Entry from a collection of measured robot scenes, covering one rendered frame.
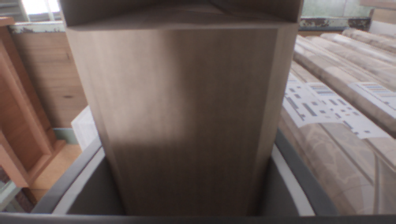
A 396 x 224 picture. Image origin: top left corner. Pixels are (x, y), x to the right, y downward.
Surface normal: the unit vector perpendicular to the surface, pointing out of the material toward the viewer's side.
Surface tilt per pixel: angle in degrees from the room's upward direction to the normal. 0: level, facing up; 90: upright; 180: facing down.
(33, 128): 90
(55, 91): 90
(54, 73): 90
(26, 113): 90
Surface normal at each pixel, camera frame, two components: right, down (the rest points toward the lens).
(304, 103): -0.02, -0.85
